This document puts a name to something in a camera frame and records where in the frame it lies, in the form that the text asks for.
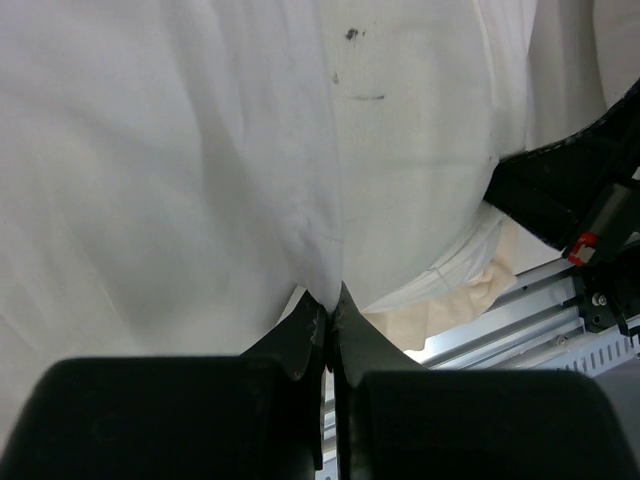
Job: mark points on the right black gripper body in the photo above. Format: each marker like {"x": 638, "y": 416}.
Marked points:
{"x": 610, "y": 225}

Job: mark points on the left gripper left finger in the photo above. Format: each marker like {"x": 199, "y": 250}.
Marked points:
{"x": 258, "y": 415}

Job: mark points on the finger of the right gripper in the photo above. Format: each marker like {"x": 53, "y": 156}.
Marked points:
{"x": 550, "y": 191}
{"x": 618, "y": 128}

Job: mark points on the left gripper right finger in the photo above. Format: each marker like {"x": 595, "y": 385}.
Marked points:
{"x": 396, "y": 419}

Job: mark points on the grey cream ruffled pillowcase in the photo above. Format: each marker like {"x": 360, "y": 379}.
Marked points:
{"x": 463, "y": 284}

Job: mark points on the white pillow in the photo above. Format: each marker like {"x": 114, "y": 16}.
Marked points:
{"x": 172, "y": 172}

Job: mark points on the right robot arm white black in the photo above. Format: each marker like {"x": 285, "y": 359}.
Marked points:
{"x": 608, "y": 292}

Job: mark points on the aluminium mounting rail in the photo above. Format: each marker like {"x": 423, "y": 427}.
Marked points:
{"x": 534, "y": 322}

